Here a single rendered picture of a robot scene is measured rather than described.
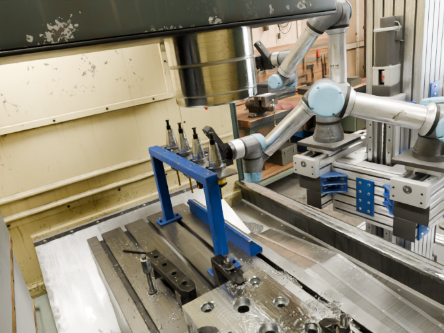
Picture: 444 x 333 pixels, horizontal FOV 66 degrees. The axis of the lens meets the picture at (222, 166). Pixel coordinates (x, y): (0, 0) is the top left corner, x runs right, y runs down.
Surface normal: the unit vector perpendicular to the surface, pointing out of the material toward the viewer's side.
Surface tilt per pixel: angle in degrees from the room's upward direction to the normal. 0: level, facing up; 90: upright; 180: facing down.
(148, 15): 90
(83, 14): 90
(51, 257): 24
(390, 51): 90
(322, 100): 87
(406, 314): 8
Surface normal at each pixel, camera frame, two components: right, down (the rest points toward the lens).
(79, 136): 0.52, 0.22
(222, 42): 0.27, 0.29
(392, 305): -0.07, -0.89
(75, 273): 0.08, -0.75
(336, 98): -0.40, 0.31
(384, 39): -0.79, 0.31
